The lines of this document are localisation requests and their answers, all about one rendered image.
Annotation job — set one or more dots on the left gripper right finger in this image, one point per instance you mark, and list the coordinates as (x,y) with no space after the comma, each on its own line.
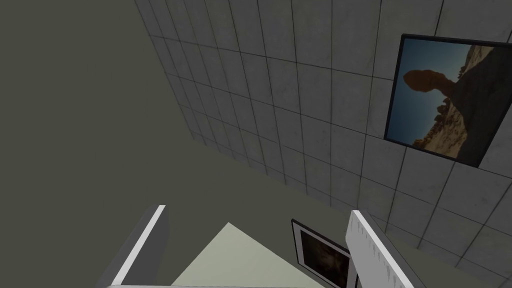
(376,256)

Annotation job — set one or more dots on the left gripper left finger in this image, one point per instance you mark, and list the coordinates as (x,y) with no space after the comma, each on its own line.
(140,248)

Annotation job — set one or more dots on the framed dark picture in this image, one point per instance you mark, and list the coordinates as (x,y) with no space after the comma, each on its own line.
(322,258)

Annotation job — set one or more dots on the framed desert rock picture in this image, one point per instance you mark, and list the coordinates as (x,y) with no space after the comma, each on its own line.
(448,100)

